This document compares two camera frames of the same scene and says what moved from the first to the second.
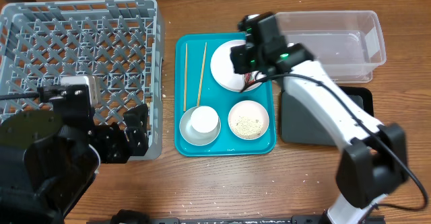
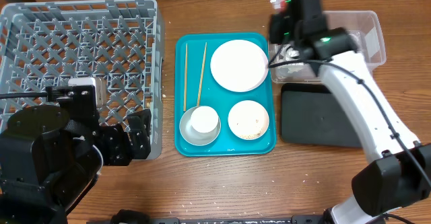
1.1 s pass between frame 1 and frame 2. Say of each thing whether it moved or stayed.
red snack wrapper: moved
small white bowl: stayed
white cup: stayed
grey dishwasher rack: stayed
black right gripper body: moved
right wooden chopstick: stayed
